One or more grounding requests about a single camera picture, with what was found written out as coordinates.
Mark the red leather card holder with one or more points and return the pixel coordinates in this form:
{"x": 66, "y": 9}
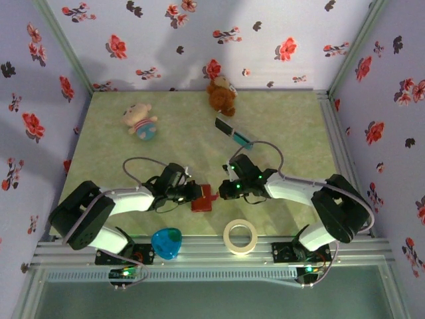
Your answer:
{"x": 206, "y": 202}

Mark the card stack with VIP print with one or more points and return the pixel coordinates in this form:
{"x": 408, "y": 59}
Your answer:
{"x": 241, "y": 138}

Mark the clear acrylic card stand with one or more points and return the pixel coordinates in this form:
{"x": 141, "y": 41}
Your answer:
{"x": 247, "y": 136}

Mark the black card stack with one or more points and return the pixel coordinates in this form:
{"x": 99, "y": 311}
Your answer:
{"x": 224, "y": 126}

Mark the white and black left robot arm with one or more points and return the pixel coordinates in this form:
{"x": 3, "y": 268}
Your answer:
{"x": 83, "y": 216}

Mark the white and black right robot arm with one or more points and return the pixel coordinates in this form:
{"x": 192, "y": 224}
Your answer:
{"x": 342, "y": 207}

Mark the blue translucent plastic toy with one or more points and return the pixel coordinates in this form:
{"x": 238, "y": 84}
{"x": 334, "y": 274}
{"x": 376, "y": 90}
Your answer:
{"x": 166, "y": 242}

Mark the beige masking tape roll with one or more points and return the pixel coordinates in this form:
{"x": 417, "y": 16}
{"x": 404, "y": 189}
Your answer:
{"x": 229, "y": 244}

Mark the pink doll plush striped shirt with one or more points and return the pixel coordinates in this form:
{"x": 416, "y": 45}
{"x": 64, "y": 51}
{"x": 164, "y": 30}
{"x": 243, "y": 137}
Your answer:
{"x": 141, "y": 123}

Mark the brown teddy bear plush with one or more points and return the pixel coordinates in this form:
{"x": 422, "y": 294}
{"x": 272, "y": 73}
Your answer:
{"x": 220, "y": 96}

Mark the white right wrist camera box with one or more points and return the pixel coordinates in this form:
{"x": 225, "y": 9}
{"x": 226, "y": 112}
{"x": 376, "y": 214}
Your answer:
{"x": 227, "y": 169}

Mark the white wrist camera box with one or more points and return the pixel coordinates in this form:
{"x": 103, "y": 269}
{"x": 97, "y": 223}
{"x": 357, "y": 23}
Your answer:
{"x": 186, "y": 172}
{"x": 227, "y": 169}

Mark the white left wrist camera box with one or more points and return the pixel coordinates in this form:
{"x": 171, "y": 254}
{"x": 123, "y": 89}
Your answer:
{"x": 186, "y": 172}

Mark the long aluminium frame rail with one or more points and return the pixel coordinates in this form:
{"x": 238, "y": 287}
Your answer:
{"x": 202, "y": 252}

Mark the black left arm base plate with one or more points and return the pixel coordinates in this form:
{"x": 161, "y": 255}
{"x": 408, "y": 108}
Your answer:
{"x": 144, "y": 254}

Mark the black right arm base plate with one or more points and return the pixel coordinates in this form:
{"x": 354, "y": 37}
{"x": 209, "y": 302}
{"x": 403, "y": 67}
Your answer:
{"x": 282, "y": 252}

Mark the short aluminium frame rail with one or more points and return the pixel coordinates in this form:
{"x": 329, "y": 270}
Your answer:
{"x": 329, "y": 113}

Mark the aluminium corner post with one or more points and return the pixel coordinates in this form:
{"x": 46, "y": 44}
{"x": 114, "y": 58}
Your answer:
{"x": 66, "y": 50}
{"x": 357, "y": 46}

